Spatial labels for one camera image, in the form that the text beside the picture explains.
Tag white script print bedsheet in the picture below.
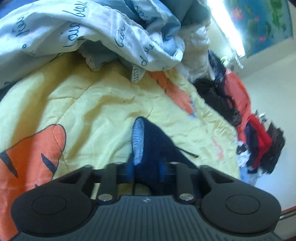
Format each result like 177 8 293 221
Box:
1 1 211 87

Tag black patterned clothes heap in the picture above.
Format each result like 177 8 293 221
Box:
194 50 242 127

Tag red jacket on pile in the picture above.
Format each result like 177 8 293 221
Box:
248 114 273 168

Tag yellow carrot print quilt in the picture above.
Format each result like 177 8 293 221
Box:
1 53 239 240

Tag orange plastic bag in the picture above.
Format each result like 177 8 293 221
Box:
224 70 251 144

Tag black garment on pile top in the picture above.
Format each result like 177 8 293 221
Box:
260 122 285 174

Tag lotus flower wall painting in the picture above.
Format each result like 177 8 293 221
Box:
223 0 293 57

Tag navy garment in pile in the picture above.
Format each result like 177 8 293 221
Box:
244 124 259 166

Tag grey and navy child sweater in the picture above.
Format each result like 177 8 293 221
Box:
127 116 197 195

